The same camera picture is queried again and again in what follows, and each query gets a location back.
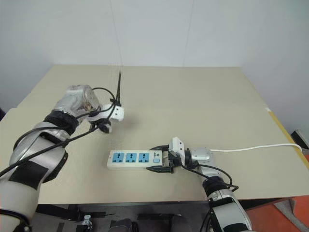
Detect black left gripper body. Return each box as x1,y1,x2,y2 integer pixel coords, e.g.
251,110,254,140
90,118,112,134

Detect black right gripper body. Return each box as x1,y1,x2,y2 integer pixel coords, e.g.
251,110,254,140
166,150,187,174

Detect white power strip blue sockets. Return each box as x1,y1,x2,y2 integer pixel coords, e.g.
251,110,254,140
107,149,169,170

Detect small metal bracket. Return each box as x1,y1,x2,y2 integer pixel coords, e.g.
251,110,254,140
82,214,93,229

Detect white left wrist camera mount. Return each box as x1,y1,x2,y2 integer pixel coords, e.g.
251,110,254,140
87,103,125,123

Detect black table frame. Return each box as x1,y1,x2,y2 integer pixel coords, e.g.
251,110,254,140
36,197,295,221

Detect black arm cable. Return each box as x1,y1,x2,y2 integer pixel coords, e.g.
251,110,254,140
0,87,115,179
180,161,239,194

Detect dark rounded shape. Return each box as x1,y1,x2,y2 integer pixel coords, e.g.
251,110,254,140
109,217,140,232

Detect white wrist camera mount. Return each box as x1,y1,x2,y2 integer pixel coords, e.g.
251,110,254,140
168,137,188,158
87,103,125,123

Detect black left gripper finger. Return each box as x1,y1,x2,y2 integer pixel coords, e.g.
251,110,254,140
110,71,124,107

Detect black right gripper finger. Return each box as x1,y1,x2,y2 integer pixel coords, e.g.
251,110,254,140
145,165,173,175
149,144,170,152

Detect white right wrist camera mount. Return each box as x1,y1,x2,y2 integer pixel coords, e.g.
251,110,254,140
168,137,188,158

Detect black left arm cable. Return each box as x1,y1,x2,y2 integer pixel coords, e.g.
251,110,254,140
0,87,115,179

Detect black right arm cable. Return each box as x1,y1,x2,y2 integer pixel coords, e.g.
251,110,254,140
180,161,239,194

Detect white power strip cable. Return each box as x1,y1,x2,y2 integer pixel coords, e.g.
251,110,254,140
211,143,303,153

